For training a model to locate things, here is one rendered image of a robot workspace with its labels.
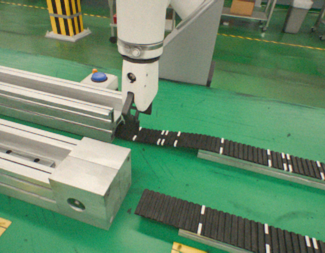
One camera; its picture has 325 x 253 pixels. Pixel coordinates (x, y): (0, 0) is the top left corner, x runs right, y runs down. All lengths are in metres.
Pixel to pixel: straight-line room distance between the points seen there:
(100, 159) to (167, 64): 0.51
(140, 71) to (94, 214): 0.25
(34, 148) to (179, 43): 0.53
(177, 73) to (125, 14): 0.45
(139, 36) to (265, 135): 0.42
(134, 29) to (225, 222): 0.34
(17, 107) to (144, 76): 0.37
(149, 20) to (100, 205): 0.29
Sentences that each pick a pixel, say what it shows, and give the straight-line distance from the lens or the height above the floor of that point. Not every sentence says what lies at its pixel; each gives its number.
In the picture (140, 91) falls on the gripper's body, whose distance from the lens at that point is 0.44.
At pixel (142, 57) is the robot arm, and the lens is 0.42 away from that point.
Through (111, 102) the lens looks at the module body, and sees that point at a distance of 0.58.
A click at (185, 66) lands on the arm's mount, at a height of 0.84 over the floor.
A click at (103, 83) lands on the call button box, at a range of 0.67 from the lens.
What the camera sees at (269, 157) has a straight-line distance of 0.54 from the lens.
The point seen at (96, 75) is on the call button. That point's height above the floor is 0.85.
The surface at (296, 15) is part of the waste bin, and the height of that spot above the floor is 0.31.
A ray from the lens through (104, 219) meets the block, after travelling 0.39.
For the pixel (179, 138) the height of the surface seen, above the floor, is 0.80.
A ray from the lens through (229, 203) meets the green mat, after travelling 0.48.
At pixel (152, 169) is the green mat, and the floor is 0.78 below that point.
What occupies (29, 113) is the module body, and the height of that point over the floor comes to 0.81.
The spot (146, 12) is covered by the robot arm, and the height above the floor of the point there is 1.07.
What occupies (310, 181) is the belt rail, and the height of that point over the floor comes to 0.79.
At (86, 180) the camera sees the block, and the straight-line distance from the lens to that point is 0.36.
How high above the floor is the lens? 1.15
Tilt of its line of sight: 38 degrees down
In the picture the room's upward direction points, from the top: 5 degrees clockwise
